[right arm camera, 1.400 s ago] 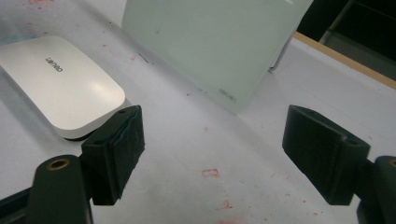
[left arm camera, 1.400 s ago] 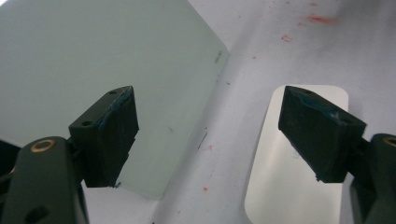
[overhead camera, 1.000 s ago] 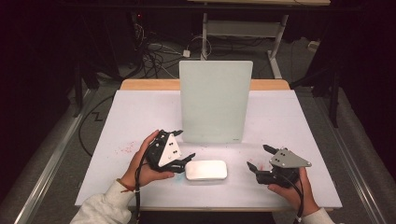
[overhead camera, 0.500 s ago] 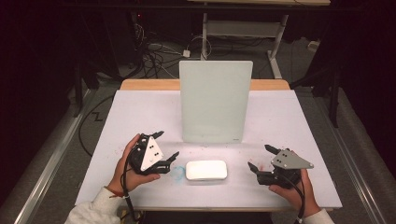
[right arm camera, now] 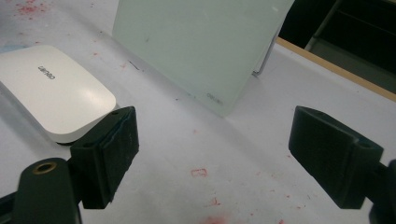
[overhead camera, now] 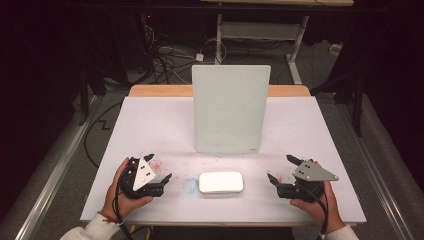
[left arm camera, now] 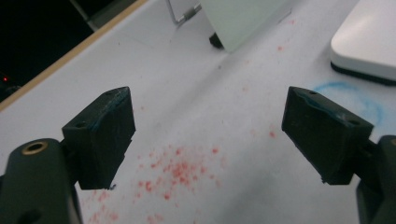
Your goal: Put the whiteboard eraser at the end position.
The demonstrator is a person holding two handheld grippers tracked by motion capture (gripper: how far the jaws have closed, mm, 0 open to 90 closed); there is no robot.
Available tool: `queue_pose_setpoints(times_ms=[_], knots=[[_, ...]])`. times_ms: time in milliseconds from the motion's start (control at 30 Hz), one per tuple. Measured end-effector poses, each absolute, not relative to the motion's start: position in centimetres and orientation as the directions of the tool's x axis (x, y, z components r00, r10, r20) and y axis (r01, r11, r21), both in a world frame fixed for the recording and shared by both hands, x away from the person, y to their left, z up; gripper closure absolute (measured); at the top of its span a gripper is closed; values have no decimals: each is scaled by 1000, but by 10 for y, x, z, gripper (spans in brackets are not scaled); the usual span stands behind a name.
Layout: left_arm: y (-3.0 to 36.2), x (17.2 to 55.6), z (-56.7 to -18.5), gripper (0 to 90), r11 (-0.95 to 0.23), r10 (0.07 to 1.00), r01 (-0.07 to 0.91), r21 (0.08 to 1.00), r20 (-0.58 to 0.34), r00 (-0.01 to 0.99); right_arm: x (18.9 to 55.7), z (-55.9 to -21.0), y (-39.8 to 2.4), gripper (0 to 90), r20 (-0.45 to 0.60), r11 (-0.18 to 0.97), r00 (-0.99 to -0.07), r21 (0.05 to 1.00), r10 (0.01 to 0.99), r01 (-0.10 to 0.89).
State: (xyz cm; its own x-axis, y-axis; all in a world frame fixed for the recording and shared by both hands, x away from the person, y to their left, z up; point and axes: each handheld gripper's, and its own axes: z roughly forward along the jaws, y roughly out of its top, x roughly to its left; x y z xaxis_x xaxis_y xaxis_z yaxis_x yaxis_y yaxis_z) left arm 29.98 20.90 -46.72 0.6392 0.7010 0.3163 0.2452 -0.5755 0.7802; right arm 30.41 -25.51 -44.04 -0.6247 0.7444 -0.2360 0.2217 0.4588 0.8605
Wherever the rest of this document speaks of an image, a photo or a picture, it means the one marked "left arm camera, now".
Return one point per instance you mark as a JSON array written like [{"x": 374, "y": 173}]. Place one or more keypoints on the white flat box, black base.
[{"x": 367, "y": 43}]

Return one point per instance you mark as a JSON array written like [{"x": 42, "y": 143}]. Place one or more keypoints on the white box with wheel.
[{"x": 246, "y": 21}]

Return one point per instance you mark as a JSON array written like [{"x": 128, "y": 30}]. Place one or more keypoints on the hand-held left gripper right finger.
[{"x": 323, "y": 137}]

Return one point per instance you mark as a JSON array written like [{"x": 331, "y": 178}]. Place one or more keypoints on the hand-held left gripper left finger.
[{"x": 102, "y": 140}]

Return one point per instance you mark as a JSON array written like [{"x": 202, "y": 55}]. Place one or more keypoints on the dark metal frame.
[{"x": 93, "y": 14}]

